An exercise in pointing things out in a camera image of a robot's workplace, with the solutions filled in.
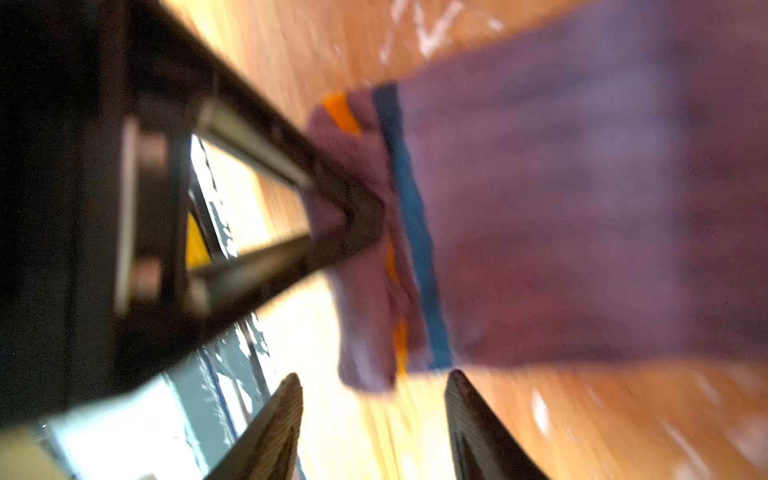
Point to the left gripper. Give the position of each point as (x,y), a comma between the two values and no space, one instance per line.
(95,167)

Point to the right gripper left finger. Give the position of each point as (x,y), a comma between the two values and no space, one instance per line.
(268,447)

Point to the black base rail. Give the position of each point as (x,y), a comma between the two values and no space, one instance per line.
(221,386)

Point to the yellow tape measure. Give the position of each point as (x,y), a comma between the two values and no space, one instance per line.
(196,251)

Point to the purple striped sock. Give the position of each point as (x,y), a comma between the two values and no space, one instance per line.
(594,190)

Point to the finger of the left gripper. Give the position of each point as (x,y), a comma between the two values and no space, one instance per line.
(177,78)

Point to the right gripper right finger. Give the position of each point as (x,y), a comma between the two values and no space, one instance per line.
(482,447)

